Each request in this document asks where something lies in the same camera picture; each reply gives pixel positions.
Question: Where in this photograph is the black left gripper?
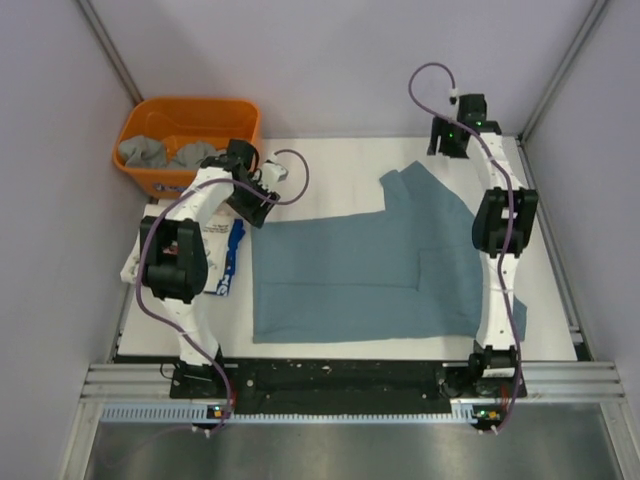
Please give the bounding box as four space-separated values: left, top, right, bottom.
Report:
226 172 279 228

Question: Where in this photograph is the teal blue t shirt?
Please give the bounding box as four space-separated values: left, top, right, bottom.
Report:
250 159 529 345

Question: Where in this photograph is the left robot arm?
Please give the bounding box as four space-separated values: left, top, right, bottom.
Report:
135 139 288 397

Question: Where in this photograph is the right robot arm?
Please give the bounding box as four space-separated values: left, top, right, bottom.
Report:
427 88 539 396

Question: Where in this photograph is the orange plastic laundry basket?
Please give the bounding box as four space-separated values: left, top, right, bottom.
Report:
112 96 263 199

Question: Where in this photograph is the grey t shirt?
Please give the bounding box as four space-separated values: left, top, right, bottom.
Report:
117 135 226 171

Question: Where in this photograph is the white floral folded t shirt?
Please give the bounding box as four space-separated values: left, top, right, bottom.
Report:
120 203 168 284

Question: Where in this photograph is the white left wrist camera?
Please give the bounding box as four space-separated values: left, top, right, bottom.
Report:
259 160 289 190

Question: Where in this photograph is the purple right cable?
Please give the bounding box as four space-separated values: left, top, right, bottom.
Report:
408 61 525 434

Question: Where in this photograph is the purple cable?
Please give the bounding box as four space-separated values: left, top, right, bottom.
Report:
408 61 525 434
133 148 311 436

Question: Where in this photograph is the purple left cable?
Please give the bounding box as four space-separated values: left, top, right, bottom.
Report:
133 148 311 436

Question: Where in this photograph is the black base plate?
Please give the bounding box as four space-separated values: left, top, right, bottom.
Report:
169 357 526 415

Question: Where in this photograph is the aluminium frame rail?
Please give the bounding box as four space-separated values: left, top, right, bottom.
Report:
80 359 625 403

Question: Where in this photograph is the light blue cable duct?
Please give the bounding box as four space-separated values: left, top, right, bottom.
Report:
101 403 500 424

